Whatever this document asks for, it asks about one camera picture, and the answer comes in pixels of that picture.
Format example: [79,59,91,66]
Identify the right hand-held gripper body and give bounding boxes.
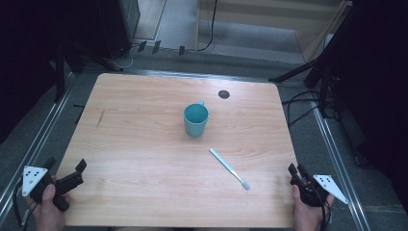
[290,174,349,208]

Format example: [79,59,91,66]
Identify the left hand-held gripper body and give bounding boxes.
[21,166,86,213]

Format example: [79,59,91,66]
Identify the person's right hand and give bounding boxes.
[291,185,336,231]

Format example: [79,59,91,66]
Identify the person's left hand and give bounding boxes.
[25,184,72,231]

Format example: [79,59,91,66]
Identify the light blue toothbrush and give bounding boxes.
[209,147,251,191]

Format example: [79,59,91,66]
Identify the black tripod stand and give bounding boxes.
[268,54,336,119]

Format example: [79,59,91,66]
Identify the teal cup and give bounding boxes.
[183,100,210,139]

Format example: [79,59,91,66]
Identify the dark cabinet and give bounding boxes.
[95,0,141,60]

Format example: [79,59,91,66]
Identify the light wooden furniture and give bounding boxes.
[194,0,354,63]

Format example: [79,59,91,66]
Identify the metal floor rail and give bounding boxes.
[0,72,75,222]
[310,99,371,231]

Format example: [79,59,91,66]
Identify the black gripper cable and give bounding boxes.
[319,199,334,231]
[12,181,37,231]

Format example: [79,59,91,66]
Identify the black floor cables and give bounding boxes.
[281,90,341,128]

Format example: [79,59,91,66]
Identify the white floor cable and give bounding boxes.
[108,43,135,70]

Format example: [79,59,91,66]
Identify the black hanging cable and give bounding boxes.
[196,0,219,53]

